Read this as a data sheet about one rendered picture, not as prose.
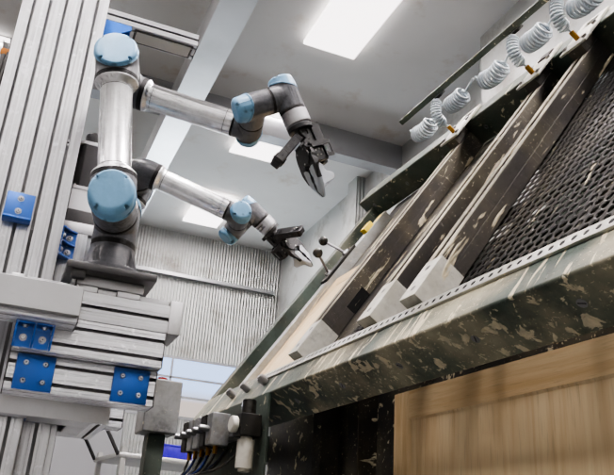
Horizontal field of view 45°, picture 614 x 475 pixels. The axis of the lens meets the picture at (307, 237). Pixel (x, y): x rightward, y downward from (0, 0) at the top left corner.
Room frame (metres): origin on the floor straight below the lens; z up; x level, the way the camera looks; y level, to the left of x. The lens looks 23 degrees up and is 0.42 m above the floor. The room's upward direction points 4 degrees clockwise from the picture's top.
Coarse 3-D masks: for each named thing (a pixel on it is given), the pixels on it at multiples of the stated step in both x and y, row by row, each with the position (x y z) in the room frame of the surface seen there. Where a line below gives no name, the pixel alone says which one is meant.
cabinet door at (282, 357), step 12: (348, 276) 2.48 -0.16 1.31; (336, 288) 2.51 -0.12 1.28; (324, 300) 2.54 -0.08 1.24; (312, 312) 2.55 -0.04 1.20; (300, 324) 2.56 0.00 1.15; (300, 336) 2.42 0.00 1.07; (288, 348) 2.45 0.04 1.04; (276, 360) 2.47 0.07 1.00; (288, 360) 2.32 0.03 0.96; (264, 372) 2.48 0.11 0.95
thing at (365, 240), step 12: (384, 216) 2.71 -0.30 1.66; (372, 228) 2.69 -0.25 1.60; (360, 240) 2.68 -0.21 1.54; (372, 240) 2.69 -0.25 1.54; (360, 252) 2.67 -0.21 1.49; (348, 264) 2.65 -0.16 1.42; (336, 276) 2.63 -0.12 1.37; (324, 288) 2.61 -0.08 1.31; (312, 300) 2.59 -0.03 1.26; (300, 312) 2.60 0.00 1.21; (288, 336) 2.56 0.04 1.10; (276, 348) 2.54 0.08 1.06; (264, 360) 2.52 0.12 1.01; (252, 372) 2.51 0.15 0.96; (240, 384) 2.54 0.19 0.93
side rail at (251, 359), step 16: (352, 240) 2.92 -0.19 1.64; (336, 256) 2.89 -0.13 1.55; (320, 272) 2.87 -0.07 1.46; (304, 288) 2.85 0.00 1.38; (304, 304) 2.84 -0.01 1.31; (288, 320) 2.82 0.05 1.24; (272, 336) 2.79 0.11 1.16; (256, 352) 2.77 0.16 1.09; (240, 368) 2.75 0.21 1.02; (224, 384) 2.74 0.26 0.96
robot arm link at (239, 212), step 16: (144, 160) 2.33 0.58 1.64; (144, 176) 2.33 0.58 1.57; (160, 176) 2.33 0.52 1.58; (176, 176) 2.35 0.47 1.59; (176, 192) 2.36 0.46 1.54; (192, 192) 2.36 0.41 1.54; (208, 192) 2.37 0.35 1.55; (208, 208) 2.39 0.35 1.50; (224, 208) 2.39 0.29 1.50; (240, 208) 2.38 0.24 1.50; (240, 224) 2.43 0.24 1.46
